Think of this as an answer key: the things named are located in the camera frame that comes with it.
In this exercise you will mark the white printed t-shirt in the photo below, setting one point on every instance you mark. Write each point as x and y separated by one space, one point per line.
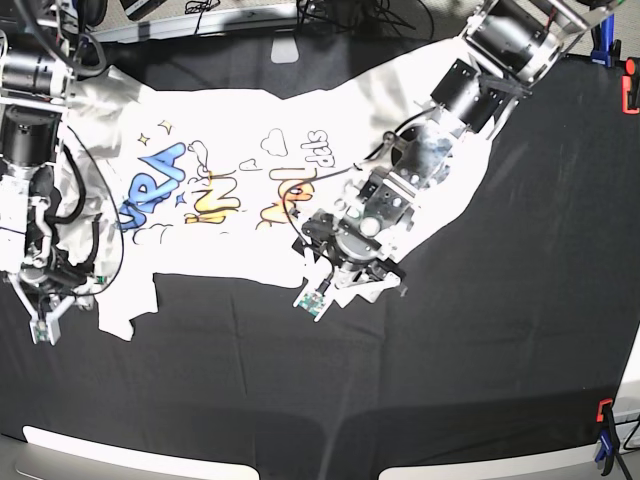
201 181

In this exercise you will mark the black table cloth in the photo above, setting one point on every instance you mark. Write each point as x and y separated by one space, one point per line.
521 310

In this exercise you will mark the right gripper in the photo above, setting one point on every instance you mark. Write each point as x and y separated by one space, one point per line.
49 286

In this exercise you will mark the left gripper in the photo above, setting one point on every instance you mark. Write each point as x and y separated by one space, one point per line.
341 263

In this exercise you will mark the red clamp far right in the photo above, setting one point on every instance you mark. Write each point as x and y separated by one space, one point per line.
630 86

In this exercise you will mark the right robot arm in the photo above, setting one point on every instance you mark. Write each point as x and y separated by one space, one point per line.
42 187

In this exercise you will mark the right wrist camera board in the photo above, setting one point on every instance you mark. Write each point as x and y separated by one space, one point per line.
44 331

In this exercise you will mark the grey tape patch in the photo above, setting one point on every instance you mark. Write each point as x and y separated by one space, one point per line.
284 50

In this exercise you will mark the red blue clamp near right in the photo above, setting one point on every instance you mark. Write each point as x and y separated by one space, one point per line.
608 438

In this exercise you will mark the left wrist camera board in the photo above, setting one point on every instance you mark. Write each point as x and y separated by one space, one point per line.
313 302

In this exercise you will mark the blue clamp far right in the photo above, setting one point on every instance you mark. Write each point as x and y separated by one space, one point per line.
606 50

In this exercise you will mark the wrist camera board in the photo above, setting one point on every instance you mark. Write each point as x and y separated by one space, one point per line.
313 302
44 331

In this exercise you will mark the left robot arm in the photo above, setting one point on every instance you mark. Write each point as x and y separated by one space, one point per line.
506 52

